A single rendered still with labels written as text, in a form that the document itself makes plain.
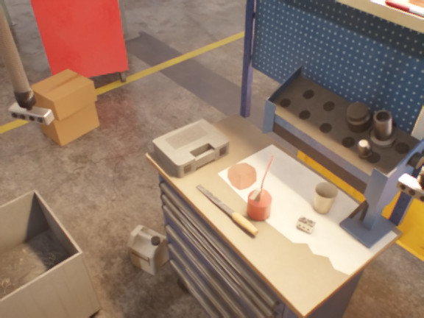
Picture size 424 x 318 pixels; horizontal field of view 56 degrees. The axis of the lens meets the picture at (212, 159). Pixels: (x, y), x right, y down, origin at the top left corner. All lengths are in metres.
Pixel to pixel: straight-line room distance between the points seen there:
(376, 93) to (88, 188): 2.17
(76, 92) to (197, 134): 1.75
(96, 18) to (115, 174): 1.41
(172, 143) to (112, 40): 2.32
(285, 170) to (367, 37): 0.61
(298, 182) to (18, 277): 1.44
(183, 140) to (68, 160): 1.75
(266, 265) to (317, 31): 0.79
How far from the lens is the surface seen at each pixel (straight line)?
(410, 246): 2.59
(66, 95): 3.23
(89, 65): 3.91
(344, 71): 1.42
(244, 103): 1.86
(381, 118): 1.27
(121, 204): 2.84
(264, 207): 1.39
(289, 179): 1.61
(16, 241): 2.44
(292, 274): 1.34
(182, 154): 1.59
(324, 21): 1.43
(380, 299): 2.54
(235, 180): 1.55
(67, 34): 3.78
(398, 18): 1.05
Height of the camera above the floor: 2.06
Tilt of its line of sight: 42 degrees down
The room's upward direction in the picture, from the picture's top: straight up
